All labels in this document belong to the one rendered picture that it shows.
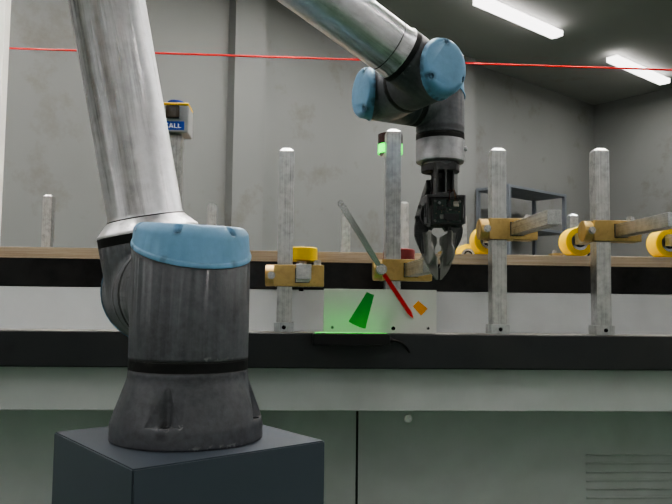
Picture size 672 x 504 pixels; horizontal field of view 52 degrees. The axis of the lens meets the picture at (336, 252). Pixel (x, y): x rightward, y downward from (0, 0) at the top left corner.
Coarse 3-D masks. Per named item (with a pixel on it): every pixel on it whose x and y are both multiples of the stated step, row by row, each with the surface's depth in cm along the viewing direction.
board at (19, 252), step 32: (0, 256) 176; (32, 256) 177; (64, 256) 177; (96, 256) 178; (256, 256) 180; (320, 256) 181; (352, 256) 182; (416, 256) 183; (480, 256) 184; (512, 256) 185; (544, 256) 185; (576, 256) 186
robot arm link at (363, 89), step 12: (360, 72) 122; (372, 72) 120; (360, 84) 122; (372, 84) 119; (360, 96) 122; (372, 96) 119; (384, 96) 118; (360, 108) 122; (372, 108) 120; (384, 108) 120; (396, 108) 118; (372, 120) 125; (384, 120) 124; (396, 120) 125; (408, 120) 125; (420, 120) 126
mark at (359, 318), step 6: (366, 294) 159; (372, 294) 159; (366, 300) 159; (372, 300) 159; (360, 306) 159; (366, 306) 159; (354, 312) 159; (360, 312) 159; (366, 312) 159; (354, 318) 159; (360, 318) 159; (366, 318) 159; (354, 324) 159; (360, 324) 159
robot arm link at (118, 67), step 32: (96, 0) 98; (128, 0) 100; (96, 32) 99; (128, 32) 100; (96, 64) 99; (128, 64) 99; (96, 96) 99; (128, 96) 99; (160, 96) 104; (96, 128) 100; (128, 128) 99; (160, 128) 102; (128, 160) 99; (160, 160) 101; (128, 192) 99; (160, 192) 101; (128, 224) 98; (128, 256) 97
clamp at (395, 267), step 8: (384, 264) 160; (392, 264) 160; (400, 264) 160; (392, 272) 160; (400, 272) 160; (376, 280) 162; (384, 280) 160; (392, 280) 160; (400, 280) 160; (408, 280) 160; (416, 280) 160; (424, 280) 160
